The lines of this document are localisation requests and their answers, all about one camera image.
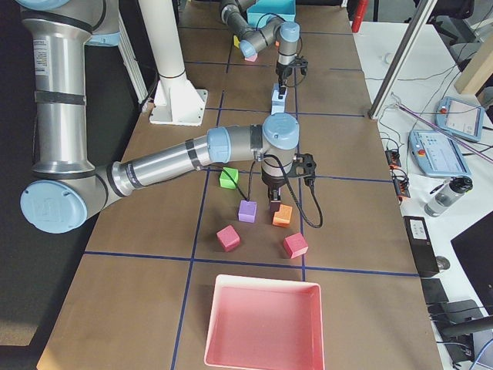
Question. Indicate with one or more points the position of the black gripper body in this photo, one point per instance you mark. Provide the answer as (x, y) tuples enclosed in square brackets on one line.
[(282, 72), (272, 183)]

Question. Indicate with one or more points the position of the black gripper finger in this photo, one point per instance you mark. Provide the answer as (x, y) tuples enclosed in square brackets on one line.
[(282, 91)]

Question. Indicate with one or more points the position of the light blue foam block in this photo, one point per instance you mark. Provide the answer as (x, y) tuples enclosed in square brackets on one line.
[(277, 106)]

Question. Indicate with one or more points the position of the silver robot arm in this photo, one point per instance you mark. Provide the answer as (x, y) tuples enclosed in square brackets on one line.
[(255, 39)]

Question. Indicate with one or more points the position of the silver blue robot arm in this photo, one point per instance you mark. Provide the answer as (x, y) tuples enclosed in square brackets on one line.
[(71, 189)]

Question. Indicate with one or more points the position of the orange foam block right side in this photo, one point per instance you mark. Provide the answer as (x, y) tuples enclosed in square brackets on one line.
[(282, 217)]

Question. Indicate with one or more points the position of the purple foam block right side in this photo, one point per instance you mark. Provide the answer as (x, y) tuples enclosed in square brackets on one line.
[(247, 211)]

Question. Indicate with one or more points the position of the green foam block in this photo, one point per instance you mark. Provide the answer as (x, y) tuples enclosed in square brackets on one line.
[(229, 178)]

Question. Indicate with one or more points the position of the yellow foam block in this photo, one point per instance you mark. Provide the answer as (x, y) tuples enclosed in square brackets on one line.
[(236, 42)]

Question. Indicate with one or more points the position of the cyan plastic bin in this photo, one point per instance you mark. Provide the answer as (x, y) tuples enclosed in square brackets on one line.
[(258, 14)]

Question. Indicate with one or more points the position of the red foam block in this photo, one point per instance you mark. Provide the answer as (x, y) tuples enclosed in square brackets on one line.
[(295, 245), (228, 238)]

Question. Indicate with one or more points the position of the red fire extinguisher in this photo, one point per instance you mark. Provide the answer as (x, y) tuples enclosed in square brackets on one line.
[(359, 15)]

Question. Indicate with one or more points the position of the pink plastic tray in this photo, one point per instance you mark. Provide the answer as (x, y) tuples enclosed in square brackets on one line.
[(260, 323)]

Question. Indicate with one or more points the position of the teach pendant near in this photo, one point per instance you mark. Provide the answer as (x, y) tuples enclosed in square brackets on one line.
[(436, 155)]

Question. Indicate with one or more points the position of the teach pendant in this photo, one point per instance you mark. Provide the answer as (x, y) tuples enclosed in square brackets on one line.
[(462, 119), (436, 155)]

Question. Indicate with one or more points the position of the black power box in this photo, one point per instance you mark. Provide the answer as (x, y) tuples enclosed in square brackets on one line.
[(421, 247)]

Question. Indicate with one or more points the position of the clear water bottle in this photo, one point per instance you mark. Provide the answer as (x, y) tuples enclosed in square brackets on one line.
[(447, 194)]

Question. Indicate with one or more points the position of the teach pendant far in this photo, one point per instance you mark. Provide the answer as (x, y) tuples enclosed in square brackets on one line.
[(462, 119)]

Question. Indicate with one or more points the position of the black monitor corner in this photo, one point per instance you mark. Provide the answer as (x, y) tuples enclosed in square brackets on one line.
[(473, 248)]

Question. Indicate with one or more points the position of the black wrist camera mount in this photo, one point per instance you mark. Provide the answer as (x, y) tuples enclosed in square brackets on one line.
[(304, 166)]

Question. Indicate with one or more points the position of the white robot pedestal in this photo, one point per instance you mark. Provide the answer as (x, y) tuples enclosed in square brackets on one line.
[(177, 101)]

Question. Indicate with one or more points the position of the aluminium frame post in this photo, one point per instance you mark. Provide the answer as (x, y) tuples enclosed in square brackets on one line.
[(420, 18)]

